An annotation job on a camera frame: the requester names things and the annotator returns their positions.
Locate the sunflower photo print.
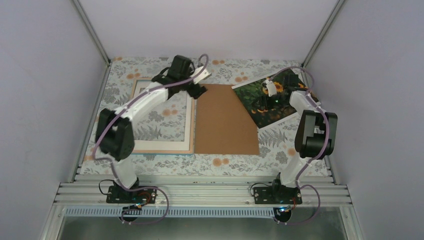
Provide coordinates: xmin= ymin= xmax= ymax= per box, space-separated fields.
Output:
xmin=232 ymin=69 xmax=308 ymax=130

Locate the teal wooden picture frame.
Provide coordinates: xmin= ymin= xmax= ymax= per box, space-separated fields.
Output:
xmin=127 ymin=77 xmax=197 ymax=156

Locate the white paper mat border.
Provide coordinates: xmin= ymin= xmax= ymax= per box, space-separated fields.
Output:
xmin=130 ymin=81 xmax=193 ymax=152

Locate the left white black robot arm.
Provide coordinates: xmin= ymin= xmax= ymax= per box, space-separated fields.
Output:
xmin=91 ymin=53 xmax=210 ymax=203

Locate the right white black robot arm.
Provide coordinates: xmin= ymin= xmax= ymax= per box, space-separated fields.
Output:
xmin=257 ymin=74 xmax=338 ymax=204

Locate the floral patterned table mat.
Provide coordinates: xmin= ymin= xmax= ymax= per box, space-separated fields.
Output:
xmin=100 ymin=57 xmax=300 ymax=177

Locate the brown backing board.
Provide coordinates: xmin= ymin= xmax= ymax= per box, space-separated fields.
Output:
xmin=194 ymin=84 xmax=260 ymax=155

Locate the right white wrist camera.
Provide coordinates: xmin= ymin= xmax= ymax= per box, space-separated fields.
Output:
xmin=262 ymin=79 xmax=278 ymax=97

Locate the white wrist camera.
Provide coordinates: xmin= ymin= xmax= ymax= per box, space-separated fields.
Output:
xmin=262 ymin=79 xmax=278 ymax=97
xmin=190 ymin=66 xmax=212 ymax=84

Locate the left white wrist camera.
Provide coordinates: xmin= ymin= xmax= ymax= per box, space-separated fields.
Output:
xmin=190 ymin=66 xmax=212 ymax=84

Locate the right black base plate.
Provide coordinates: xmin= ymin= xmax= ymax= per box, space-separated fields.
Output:
xmin=253 ymin=185 xmax=303 ymax=205

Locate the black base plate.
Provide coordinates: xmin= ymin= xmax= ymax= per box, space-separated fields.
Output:
xmin=105 ymin=186 xmax=158 ymax=205
xmin=253 ymin=185 xmax=303 ymax=205

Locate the right aluminium corner post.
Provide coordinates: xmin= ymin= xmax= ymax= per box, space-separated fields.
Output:
xmin=301 ymin=0 xmax=347 ymax=67

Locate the aluminium corner post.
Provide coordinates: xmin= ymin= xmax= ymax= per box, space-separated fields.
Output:
xmin=301 ymin=0 xmax=347 ymax=67
xmin=71 ymin=0 xmax=111 ymax=66

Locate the left aluminium corner post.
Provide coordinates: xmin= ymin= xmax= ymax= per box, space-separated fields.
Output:
xmin=71 ymin=0 xmax=111 ymax=66

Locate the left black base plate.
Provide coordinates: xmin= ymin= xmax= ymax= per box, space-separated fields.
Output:
xmin=105 ymin=186 xmax=158 ymax=205

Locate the aluminium rail base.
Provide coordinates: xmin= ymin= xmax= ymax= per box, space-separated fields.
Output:
xmin=41 ymin=168 xmax=364 ymax=240

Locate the slotted grey cable duct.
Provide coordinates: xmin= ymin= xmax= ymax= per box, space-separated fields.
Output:
xmin=64 ymin=206 xmax=276 ymax=219

